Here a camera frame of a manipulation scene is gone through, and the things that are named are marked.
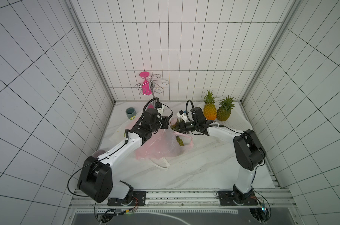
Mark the pink plastic bag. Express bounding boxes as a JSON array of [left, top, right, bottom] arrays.
[[135, 128, 194, 160]]

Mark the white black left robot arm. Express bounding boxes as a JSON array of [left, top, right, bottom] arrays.
[[77, 104, 171, 204]]

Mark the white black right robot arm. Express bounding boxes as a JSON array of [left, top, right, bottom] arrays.
[[176, 107, 266, 205]]

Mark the orange yellow pineapple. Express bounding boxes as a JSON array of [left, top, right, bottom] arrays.
[[203, 91, 217, 120]]

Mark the yellow green pineapple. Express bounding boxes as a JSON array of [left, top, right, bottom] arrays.
[[217, 96, 235, 122]]

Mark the white plastic bag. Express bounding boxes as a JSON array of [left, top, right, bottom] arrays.
[[149, 157, 170, 170]]

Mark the teal green cup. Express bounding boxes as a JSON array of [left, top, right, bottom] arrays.
[[126, 107, 137, 120]]

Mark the white plastic perforated basket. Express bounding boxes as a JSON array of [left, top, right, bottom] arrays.
[[215, 101, 253, 131]]

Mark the pink silver cup stand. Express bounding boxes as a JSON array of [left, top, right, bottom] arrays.
[[134, 71, 169, 98]]

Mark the pale pink mug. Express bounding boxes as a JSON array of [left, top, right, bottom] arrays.
[[92, 150, 106, 158]]

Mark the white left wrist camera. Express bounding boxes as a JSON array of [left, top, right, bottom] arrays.
[[155, 102, 165, 118]]

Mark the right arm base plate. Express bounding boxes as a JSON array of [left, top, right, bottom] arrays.
[[217, 190, 259, 206]]

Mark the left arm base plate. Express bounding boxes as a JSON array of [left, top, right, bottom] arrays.
[[107, 191, 147, 207]]

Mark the aluminium mounting rail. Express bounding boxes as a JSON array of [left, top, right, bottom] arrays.
[[69, 188, 296, 213]]

